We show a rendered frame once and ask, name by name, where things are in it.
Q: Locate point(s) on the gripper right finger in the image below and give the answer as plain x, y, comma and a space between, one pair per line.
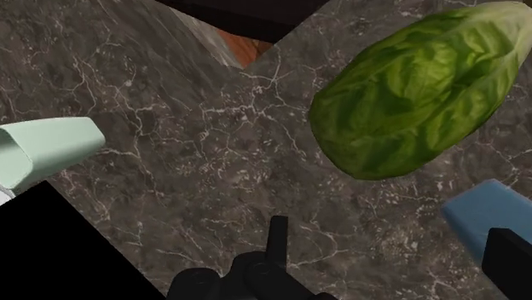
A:
509, 261

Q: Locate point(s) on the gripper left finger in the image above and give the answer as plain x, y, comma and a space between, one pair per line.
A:
277, 237

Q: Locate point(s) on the blue box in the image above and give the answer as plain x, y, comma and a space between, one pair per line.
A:
474, 212

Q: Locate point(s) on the green lettuce head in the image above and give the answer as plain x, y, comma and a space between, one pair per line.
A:
415, 99

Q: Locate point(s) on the pale green hollow container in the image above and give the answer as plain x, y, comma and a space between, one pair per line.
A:
54, 143

